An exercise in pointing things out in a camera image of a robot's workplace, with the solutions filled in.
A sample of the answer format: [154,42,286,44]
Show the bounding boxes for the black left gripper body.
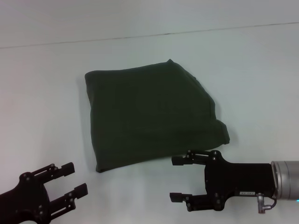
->
[0,172,52,224]

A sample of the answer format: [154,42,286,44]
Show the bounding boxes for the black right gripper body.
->
[204,150,278,212]

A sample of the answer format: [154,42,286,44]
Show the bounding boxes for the dark green FREE t-shirt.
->
[84,58,231,174]

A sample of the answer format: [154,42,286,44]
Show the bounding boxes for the silver right wrist cable connector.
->
[256,192,278,214]

